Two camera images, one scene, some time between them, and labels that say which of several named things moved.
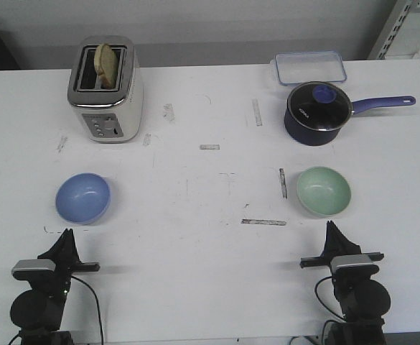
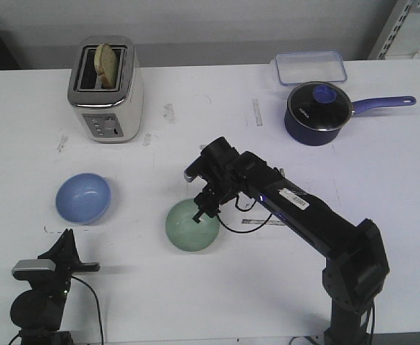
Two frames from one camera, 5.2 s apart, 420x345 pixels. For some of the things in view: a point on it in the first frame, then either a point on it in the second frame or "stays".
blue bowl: (82, 198) stays
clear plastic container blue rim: (309, 66) stays
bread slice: (106, 65) stays
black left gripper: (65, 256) stays
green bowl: (324, 191) to (185, 233)
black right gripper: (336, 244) to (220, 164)
